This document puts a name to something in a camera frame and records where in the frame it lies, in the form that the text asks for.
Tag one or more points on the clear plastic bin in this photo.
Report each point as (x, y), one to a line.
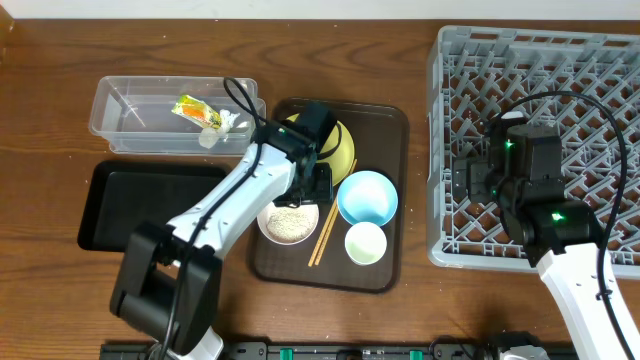
(135, 115)

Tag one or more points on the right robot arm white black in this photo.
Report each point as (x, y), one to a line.
(562, 238)

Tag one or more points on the brown serving tray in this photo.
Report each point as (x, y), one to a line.
(380, 135)

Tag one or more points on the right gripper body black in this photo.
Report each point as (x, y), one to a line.
(482, 183)

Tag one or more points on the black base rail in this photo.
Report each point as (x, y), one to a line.
(506, 345)

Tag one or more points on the small white green cup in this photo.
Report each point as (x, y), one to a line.
(365, 243)

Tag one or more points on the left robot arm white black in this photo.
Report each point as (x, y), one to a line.
(168, 282)

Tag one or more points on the blue bowl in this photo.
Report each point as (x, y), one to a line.
(367, 196)

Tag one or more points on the white bowl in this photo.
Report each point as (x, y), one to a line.
(262, 220)

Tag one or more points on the green snack wrapper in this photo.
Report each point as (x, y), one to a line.
(194, 110)

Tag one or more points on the grey dishwasher rack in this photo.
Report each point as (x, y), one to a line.
(584, 85)

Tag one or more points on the rice grains pile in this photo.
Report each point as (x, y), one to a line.
(289, 225)

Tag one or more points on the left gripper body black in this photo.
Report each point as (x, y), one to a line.
(307, 195)

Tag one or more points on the white tissue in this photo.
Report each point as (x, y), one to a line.
(223, 123)

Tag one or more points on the yellow plate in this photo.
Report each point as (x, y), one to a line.
(338, 151)

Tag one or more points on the black tray bin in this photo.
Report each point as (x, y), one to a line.
(123, 194)

